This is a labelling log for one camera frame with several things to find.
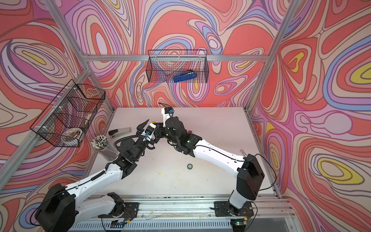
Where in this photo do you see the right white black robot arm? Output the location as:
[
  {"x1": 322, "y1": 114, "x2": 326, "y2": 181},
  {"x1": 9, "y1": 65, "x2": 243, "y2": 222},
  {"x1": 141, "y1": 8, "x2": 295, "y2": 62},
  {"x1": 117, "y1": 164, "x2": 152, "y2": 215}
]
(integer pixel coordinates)
[{"x1": 144, "y1": 117, "x2": 265, "y2": 210}]

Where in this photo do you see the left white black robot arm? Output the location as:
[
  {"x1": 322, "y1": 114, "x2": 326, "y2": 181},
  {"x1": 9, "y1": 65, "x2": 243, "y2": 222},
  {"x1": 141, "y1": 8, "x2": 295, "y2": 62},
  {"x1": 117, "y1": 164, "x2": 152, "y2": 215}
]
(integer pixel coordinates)
[{"x1": 33, "y1": 121, "x2": 164, "y2": 232}]

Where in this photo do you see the grey stapler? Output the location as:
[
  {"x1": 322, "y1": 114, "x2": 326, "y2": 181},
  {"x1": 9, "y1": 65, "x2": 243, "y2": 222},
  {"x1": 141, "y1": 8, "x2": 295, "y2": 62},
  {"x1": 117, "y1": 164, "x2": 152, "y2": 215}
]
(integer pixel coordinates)
[{"x1": 108, "y1": 127, "x2": 131, "y2": 138}]

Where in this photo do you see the cup of pencils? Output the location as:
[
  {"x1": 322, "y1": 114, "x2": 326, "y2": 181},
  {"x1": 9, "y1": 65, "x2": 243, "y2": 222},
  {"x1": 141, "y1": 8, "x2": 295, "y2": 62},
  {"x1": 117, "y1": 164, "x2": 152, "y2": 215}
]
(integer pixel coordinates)
[{"x1": 90, "y1": 135, "x2": 118, "y2": 162}]

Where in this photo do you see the blue stapler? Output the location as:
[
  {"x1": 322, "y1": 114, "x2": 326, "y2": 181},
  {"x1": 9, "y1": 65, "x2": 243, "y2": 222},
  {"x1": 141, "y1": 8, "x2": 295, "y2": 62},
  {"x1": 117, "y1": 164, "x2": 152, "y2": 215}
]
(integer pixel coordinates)
[{"x1": 173, "y1": 70, "x2": 197, "y2": 83}]

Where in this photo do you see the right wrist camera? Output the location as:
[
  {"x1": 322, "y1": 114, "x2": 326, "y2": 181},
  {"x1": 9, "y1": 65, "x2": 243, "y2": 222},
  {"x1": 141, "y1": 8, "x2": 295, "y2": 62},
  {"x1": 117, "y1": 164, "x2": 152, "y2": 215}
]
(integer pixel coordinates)
[{"x1": 161, "y1": 106, "x2": 174, "y2": 127}]

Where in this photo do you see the back black wire basket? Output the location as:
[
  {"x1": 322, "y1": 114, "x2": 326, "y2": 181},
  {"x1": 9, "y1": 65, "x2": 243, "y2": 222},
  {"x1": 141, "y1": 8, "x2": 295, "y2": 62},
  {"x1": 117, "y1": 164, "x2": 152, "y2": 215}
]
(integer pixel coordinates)
[{"x1": 146, "y1": 49, "x2": 209, "y2": 84}]

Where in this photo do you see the black wire basket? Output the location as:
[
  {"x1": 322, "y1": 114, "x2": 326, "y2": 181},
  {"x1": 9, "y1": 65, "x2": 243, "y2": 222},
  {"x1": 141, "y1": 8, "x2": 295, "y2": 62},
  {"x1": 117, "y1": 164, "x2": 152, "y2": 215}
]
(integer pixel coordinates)
[
  {"x1": 146, "y1": 49, "x2": 209, "y2": 84},
  {"x1": 30, "y1": 80, "x2": 106, "y2": 148}
]

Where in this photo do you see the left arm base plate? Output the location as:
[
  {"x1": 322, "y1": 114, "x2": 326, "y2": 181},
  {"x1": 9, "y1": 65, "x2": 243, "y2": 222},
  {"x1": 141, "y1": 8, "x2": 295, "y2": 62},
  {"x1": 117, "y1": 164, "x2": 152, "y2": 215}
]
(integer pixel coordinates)
[{"x1": 102, "y1": 202, "x2": 139, "y2": 219}]

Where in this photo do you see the left black wire basket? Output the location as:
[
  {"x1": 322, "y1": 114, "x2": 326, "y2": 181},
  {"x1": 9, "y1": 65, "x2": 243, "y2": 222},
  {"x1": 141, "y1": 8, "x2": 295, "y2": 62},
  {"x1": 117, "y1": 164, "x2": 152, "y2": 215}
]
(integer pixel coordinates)
[{"x1": 30, "y1": 80, "x2": 106, "y2": 148}]

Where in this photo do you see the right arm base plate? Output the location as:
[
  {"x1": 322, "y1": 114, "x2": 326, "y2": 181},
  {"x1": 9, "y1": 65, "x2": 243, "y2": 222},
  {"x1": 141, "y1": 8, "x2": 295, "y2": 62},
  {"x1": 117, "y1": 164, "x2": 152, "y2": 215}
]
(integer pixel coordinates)
[{"x1": 210, "y1": 201, "x2": 254, "y2": 218}]

